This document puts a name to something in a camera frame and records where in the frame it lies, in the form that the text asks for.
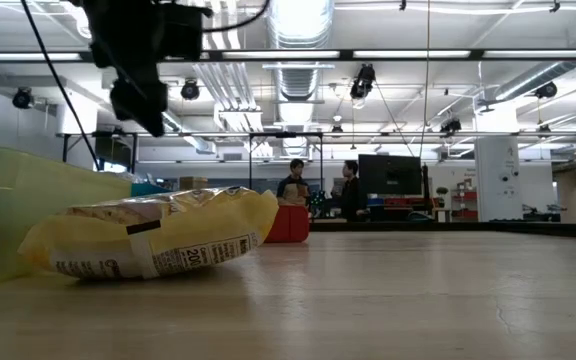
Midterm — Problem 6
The overhead light bar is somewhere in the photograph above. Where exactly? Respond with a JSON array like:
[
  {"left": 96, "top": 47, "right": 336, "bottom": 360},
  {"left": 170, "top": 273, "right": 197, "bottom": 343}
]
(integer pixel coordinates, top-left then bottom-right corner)
[{"left": 0, "top": 48, "right": 576, "bottom": 63}]

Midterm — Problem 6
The black monitor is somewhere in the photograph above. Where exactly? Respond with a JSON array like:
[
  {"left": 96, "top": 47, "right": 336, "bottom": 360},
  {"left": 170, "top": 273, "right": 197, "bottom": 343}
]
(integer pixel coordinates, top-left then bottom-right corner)
[{"left": 357, "top": 154, "right": 423, "bottom": 196}]

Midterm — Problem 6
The blue plastic bin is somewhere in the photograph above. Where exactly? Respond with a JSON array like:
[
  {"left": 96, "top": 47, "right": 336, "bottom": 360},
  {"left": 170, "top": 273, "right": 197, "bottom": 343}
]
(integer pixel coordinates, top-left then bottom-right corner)
[{"left": 130, "top": 182, "right": 170, "bottom": 198}]

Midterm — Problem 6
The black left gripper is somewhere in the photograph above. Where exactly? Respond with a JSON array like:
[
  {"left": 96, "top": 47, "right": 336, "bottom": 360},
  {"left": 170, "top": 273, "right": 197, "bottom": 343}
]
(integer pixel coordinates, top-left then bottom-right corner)
[{"left": 81, "top": 0, "right": 170, "bottom": 139}]

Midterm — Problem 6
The smoked paprika tin red lid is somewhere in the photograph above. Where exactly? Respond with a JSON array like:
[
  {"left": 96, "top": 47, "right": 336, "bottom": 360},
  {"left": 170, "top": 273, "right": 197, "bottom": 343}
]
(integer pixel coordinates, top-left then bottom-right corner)
[{"left": 263, "top": 204, "right": 311, "bottom": 244}]

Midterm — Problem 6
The silver ventilation duct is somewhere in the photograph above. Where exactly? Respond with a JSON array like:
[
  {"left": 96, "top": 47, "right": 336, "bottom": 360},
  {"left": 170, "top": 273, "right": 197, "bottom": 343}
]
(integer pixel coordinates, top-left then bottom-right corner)
[{"left": 265, "top": 0, "right": 337, "bottom": 101}]

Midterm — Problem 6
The white column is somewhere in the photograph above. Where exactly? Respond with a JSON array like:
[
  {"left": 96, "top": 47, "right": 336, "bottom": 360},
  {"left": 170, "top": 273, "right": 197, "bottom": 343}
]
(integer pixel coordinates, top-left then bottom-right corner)
[{"left": 473, "top": 135, "right": 522, "bottom": 223}]

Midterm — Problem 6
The black hanging cable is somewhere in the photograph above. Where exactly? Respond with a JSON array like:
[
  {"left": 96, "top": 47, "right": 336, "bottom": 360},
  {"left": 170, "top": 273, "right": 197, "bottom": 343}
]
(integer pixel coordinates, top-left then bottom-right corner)
[{"left": 19, "top": 0, "right": 102, "bottom": 172}]

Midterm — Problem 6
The person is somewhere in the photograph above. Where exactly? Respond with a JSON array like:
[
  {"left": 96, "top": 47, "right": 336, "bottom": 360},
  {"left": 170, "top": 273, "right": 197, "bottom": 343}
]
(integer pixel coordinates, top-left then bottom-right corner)
[
  {"left": 275, "top": 158, "right": 312, "bottom": 208},
  {"left": 331, "top": 159, "right": 371, "bottom": 223}
]

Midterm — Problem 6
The cardboard box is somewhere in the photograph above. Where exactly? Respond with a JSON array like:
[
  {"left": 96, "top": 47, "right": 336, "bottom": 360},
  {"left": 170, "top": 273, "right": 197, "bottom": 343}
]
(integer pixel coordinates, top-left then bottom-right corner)
[{"left": 178, "top": 175, "right": 210, "bottom": 192}]

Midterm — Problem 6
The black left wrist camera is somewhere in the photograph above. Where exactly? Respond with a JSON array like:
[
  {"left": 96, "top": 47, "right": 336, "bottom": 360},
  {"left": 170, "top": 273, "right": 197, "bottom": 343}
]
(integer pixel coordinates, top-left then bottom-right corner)
[{"left": 160, "top": 3, "right": 205, "bottom": 62}]

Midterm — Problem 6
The black gantry frame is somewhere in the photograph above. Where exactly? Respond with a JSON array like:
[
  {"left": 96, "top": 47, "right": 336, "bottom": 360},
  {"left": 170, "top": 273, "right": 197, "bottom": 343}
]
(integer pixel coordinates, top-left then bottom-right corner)
[{"left": 57, "top": 129, "right": 576, "bottom": 180}]

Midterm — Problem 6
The red shelf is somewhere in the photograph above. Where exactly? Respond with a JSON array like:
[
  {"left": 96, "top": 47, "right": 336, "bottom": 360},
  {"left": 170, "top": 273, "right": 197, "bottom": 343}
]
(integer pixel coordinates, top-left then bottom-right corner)
[{"left": 450, "top": 188, "right": 479, "bottom": 221}]

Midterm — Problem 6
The light translucent plastic bin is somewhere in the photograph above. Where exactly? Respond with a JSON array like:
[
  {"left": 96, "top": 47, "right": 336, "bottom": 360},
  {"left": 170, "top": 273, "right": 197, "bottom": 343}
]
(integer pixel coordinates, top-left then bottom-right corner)
[{"left": 0, "top": 143, "right": 133, "bottom": 287}]

